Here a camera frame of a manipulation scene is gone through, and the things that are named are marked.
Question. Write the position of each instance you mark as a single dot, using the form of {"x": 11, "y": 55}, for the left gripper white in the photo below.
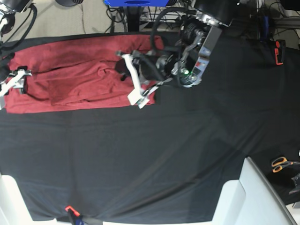
{"x": 145, "y": 74}

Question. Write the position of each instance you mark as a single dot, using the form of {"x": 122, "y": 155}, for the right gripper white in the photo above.
{"x": 13, "y": 79}

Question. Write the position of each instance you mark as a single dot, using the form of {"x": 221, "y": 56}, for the red long-sleeve T-shirt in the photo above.
{"x": 74, "y": 74}

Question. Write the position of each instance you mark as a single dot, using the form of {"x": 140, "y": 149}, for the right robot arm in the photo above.
{"x": 8, "y": 9}

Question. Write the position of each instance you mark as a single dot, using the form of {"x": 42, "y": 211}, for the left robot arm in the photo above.
{"x": 186, "y": 61}

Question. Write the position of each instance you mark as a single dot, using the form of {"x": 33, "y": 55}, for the white power strip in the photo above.
{"x": 150, "y": 17}

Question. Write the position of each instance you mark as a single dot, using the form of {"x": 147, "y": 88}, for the blue plastic bin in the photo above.
{"x": 136, "y": 3}

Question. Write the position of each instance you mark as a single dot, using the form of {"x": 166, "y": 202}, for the black table cloth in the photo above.
{"x": 165, "y": 163}

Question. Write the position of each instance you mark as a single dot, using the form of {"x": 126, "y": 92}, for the white foam block left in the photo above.
{"x": 13, "y": 210}

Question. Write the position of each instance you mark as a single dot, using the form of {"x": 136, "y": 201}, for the white foam block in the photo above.
{"x": 13, "y": 210}
{"x": 250, "y": 200}

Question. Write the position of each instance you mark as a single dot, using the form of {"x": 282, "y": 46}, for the orange clamp at bottom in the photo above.
{"x": 69, "y": 209}

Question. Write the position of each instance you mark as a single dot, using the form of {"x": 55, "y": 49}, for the orange and black clamp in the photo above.
{"x": 279, "y": 51}

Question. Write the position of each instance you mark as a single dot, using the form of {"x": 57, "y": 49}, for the white foam block right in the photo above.
{"x": 250, "y": 200}

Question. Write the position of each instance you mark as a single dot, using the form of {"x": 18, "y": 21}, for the blue clamp on frame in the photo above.
{"x": 264, "y": 29}

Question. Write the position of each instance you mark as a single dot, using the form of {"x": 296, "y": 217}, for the yellow-handled scissors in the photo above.
{"x": 281, "y": 163}

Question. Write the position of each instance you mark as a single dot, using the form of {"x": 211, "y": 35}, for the black metal bracket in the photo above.
{"x": 296, "y": 181}

